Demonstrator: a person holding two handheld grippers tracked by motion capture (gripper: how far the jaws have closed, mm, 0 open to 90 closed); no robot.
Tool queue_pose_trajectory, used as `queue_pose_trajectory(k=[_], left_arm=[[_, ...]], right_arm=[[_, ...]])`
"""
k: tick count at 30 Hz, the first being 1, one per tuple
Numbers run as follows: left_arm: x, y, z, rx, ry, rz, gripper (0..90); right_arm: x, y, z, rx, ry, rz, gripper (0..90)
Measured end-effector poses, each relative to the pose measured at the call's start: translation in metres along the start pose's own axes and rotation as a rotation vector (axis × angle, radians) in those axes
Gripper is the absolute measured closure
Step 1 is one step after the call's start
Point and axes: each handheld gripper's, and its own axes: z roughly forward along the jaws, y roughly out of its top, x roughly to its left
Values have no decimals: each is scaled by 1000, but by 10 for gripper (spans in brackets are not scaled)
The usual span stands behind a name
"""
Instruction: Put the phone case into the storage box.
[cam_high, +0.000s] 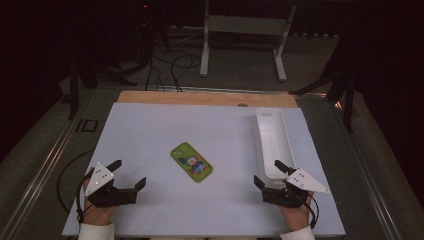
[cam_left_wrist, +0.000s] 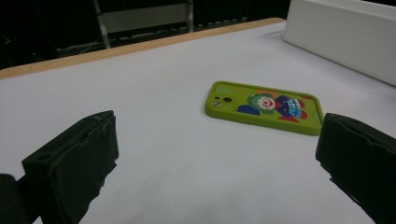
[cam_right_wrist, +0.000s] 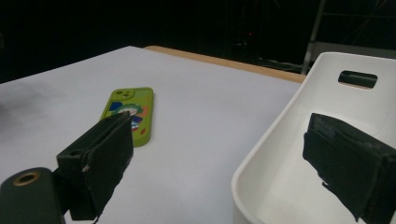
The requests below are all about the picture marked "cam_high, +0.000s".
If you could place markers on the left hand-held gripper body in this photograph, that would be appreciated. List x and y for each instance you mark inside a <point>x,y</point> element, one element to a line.
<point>110,196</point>

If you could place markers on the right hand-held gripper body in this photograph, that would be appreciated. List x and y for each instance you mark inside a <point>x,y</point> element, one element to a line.
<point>286,196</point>

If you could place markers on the long white plastic tray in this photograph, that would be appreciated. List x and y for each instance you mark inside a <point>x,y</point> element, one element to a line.
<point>275,143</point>

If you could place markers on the green cartoon phone case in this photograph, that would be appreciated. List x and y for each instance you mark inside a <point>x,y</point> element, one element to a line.
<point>191,162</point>

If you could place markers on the person's left hand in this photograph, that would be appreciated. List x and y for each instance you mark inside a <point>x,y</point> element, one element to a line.
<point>98,215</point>

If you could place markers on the person's right hand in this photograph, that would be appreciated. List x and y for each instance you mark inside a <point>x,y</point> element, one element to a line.
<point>296,216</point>

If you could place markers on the white board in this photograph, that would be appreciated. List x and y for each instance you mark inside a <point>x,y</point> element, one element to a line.
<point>150,200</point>

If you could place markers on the black floor stand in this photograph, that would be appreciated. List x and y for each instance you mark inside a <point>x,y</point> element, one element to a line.
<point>348,100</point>
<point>74,90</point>

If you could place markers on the black rectangular floor frame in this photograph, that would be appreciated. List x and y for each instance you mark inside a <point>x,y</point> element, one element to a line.
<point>80,125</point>

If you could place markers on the metal floor rail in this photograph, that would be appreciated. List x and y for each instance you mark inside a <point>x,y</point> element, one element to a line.
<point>216,89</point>
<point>373,180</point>
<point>40,170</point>

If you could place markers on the white metal stand frame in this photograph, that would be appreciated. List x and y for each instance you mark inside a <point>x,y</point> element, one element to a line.
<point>246,25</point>

